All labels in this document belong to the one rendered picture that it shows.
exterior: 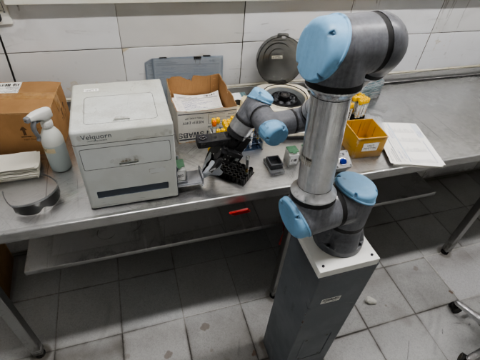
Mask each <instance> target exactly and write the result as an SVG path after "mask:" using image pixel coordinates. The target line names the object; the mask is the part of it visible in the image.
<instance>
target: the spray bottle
mask: <svg viewBox="0 0 480 360"><path fill-rule="evenodd" d="M52 116H53V114H52V111H51V109H50V108H49V107H47V106H45V107H41V108H39V109H36V110H34V111H32V112H30V113H29V114H28V115H27V116H25V117H24V118H23V120H24V123H27V124H29V123H31V124H30V127H31V130H32V132H33V133H34V135H35V136H36V140H37V141H40V142H41V144H42V146H43V148H44V151H45V154H46V157H47V159H48V161H49V164H50V167H51V169H52V170H53V171H55V172H64V171H67V170H69V169H70V168H71V166H72V162H71V159H70V156H69V152H68V149H67V147H66V143H65V141H64V137H63V135H62V133H61V132H60V131H59V130H58V129H57V128H56V127H55V126H53V121H52V120H51V117H52ZM39 122H40V124H41V127H42V130H41V133H40V134H39V133H38V131H37V129H36V125H37V124H38V123H39Z"/></svg>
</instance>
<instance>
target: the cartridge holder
mask: <svg viewBox="0 0 480 360"><path fill-rule="evenodd" d="M263 161H264V163H265V165H266V167H267V169H268V170H269V173H270V174H271V175H272V176H273V175H277V174H284V173H285V171H284V168H283V165H284V164H283V162H282V160H281V159H280V157H279V155H275V156H267V157H266V158H264V160H263Z"/></svg>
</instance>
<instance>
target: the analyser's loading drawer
mask: <svg viewBox="0 0 480 360"><path fill-rule="evenodd" d="M197 184H201V185H202V186H204V175H203V173H202V170H201V167H200V165H198V170H193V171H186V181H179V182H178V187H183V186H191V185H197Z"/></svg>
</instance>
